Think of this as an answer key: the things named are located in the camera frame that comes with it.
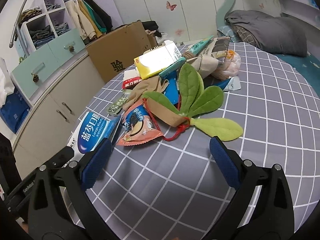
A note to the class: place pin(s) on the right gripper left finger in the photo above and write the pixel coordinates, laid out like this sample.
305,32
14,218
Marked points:
48,217

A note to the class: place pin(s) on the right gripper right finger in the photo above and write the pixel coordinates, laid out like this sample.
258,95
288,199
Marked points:
261,207

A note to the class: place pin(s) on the blue white medicine box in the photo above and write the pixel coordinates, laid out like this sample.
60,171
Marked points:
91,130

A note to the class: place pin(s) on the pink cookie snack packet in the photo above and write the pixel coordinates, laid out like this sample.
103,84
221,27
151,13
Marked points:
139,128

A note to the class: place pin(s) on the green leaf plush toy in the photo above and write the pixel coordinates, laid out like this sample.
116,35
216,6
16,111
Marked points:
195,101

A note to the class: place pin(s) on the blue snack wrapper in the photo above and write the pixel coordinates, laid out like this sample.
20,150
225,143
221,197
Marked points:
171,91

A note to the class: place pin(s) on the beige low cabinet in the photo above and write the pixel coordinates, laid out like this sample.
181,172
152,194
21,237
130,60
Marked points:
51,121

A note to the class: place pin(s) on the blue shopping bag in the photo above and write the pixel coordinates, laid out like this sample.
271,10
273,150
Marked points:
14,111

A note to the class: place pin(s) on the green patterned small packet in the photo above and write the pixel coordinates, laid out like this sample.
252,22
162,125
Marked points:
116,107

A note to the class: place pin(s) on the white plastic bag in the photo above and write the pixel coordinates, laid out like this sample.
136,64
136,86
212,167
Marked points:
6,85

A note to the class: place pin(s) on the mint green drawer unit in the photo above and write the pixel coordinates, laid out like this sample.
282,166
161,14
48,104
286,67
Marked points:
31,73

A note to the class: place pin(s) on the red white medicine box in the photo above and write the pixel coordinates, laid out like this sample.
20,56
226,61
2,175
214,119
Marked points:
131,78

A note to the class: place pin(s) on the pink plastic bag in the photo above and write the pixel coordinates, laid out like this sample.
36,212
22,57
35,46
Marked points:
229,68

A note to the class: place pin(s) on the beige stocking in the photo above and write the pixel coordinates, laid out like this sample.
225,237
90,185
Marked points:
152,84

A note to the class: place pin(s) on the crumpled newspaper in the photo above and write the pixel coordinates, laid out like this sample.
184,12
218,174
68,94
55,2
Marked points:
211,60

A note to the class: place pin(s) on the large cardboard box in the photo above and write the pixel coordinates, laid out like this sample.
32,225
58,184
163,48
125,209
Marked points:
115,51

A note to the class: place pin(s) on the teal toothpaste tube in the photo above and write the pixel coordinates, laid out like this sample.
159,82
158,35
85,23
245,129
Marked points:
191,53

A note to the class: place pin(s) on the yellow white medicine box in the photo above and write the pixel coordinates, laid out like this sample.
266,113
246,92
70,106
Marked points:
157,59

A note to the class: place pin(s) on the grey folded blanket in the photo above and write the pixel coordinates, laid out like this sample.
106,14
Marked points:
275,35

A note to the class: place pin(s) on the white cubby shelf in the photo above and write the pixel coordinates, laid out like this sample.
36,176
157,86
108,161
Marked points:
46,23

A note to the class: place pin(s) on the hanging clothes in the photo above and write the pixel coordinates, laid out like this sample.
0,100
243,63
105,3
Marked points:
90,20

